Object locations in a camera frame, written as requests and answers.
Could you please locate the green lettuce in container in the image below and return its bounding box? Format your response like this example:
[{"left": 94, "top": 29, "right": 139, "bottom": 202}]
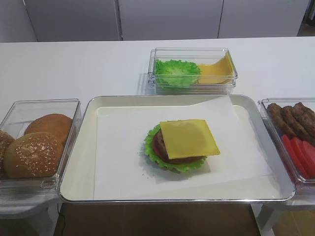
[{"left": 155, "top": 59, "right": 201, "bottom": 87}]

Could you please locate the red tomato slice middle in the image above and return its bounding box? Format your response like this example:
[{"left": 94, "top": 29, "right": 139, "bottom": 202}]
[{"left": 291, "top": 137, "right": 315, "bottom": 178}]

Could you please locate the green lettuce leaf on tray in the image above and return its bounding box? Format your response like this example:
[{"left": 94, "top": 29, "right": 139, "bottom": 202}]
[{"left": 145, "top": 124, "right": 206, "bottom": 173}]

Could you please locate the sesame bun far left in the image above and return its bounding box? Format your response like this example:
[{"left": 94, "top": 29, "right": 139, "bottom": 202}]
[{"left": 0, "top": 130, "right": 15, "bottom": 179}]

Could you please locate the clear plastic bun container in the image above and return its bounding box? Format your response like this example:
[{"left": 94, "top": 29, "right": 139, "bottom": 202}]
[{"left": 0, "top": 99, "right": 82, "bottom": 196}]

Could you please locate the white metal baking tray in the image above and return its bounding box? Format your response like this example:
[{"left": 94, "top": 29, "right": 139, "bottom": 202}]
[{"left": 60, "top": 95, "right": 295, "bottom": 203}]

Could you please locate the sesame bun top front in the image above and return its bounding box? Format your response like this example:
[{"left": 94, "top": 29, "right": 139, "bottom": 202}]
[{"left": 3, "top": 132, "right": 63, "bottom": 178}]

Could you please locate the brown patty left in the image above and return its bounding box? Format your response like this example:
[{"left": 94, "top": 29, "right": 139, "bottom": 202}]
[{"left": 267, "top": 103, "right": 296, "bottom": 138}]

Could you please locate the clear plastic patty tomato container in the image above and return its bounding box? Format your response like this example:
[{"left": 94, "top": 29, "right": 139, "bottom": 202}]
[{"left": 259, "top": 98, "right": 315, "bottom": 195}]

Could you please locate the white parchment paper sheet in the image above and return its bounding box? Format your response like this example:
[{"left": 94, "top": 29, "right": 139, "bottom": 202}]
[{"left": 94, "top": 96, "right": 272, "bottom": 200}]

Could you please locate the black cable on floor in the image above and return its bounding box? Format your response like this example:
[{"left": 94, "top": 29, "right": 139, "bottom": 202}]
[{"left": 55, "top": 203, "right": 67, "bottom": 236}]

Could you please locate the red tomato slice on tray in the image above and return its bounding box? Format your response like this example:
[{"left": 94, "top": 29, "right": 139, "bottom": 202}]
[{"left": 152, "top": 136, "right": 162, "bottom": 160}]

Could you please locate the red tomato slice left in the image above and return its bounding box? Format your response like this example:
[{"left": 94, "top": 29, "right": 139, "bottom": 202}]
[{"left": 282, "top": 135, "right": 309, "bottom": 178}]

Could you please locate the yellow cheese slice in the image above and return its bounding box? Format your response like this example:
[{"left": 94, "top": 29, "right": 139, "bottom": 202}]
[
  {"left": 198, "top": 56, "right": 233, "bottom": 84},
  {"left": 159, "top": 119, "right": 221, "bottom": 159}
]

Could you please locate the brown patty right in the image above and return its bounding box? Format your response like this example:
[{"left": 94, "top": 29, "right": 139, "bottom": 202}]
[{"left": 292, "top": 102, "right": 315, "bottom": 137}]

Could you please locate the clear plastic lettuce cheese container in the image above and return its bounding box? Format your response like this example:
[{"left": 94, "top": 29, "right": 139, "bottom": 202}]
[{"left": 147, "top": 48, "right": 238, "bottom": 95}]

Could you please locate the plain brown bun back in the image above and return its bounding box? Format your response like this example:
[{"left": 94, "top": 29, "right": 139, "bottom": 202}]
[{"left": 24, "top": 114, "right": 72, "bottom": 146}]

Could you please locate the brown bottom bun on tray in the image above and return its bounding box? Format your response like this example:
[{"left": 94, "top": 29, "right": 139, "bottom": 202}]
[{"left": 164, "top": 168, "right": 179, "bottom": 173}]

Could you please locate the brown patty middle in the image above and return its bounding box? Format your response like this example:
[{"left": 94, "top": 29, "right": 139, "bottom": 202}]
[{"left": 281, "top": 106, "right": 315, "bottom": 146}]

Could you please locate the sesame bun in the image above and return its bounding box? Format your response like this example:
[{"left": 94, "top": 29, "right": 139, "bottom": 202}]
[
  {"left": 0, "top": 130, "right": 15, "bottom": 179},
  {"left": 3, "top": 132, "right": 63, "bottom": 178}
]

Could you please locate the yellow cheese slice flat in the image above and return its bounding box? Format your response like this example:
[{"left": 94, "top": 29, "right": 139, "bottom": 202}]
[{"left": 198, "top": 56, "right": 233, "bottom": 84}]

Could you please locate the brown burger patty on tray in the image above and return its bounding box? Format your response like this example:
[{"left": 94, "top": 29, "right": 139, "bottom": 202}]
[{"left": 154, "top": 130, "right": 203, "bottom": 165}]

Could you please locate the red tomato slice right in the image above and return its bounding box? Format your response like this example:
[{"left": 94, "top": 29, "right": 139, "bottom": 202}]
[{"left": 301, "top": 141, "right": 315, "bottom": 164}]

